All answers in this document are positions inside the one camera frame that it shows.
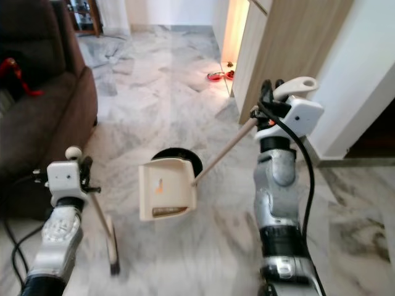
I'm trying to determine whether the broom with wooden handle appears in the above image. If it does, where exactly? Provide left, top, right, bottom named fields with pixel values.
left=65, top=146, right=122, bottom=276

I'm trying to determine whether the cream dustpan with wooden handle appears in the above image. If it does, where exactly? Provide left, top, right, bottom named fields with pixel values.
left=139, top=76, right=319, bottom=222

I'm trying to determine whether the red floor bowl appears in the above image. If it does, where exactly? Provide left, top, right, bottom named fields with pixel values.
left=209, top=70, right=237, bottom=83

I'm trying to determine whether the light wooden cabinet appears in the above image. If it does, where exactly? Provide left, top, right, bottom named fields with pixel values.
left=231, top=0, right=356, bottom=125

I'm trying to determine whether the dark brown fabric sofa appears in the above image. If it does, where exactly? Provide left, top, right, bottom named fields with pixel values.
left=0, top=0, right=98, bottom=220

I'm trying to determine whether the black plastic bucket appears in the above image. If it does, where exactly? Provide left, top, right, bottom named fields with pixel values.
left=151, top=147, right=204, bottom=181

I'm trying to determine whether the dark wooden display shelf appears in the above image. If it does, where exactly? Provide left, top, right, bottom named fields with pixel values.
left=65, top=0, right=103, bottom=37

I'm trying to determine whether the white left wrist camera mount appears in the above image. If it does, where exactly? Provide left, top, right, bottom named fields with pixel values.
left=46, top=162, right=85, bottom=208

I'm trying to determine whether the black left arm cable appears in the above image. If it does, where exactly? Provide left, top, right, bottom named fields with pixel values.
left=3, top=178, right=51, bottom=294

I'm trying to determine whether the red strap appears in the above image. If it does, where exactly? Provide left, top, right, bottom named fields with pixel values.
left=0, top=57, right=41, bottom=98

